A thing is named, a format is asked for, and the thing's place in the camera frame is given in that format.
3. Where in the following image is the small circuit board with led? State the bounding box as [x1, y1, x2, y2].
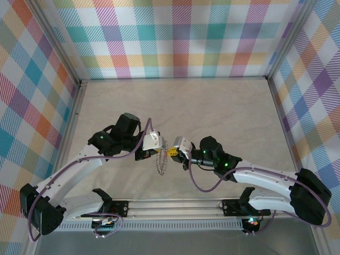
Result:
[243, 217, 260, 232]

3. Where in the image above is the grey metal sheet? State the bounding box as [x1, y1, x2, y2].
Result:
[34, 216, 319, 255]

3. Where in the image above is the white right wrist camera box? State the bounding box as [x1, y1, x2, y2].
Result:
[172, 135, 193, 155]

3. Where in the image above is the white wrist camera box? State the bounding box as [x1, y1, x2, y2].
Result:
[142, 130, 164, 152]
[172, 135, 193, 155]

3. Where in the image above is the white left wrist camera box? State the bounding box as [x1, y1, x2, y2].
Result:
[142, 130, 164, 152]

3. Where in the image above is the aluminium frame rail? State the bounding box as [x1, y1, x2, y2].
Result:
[22, 79, 87, 255]

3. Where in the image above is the slotted grey cable duct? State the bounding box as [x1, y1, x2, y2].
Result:
[54, 222, 245, 232]

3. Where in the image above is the aluminium frame corner post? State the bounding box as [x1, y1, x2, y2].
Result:
[265, 0, 317, 80]
[28, 0, 84, 86]

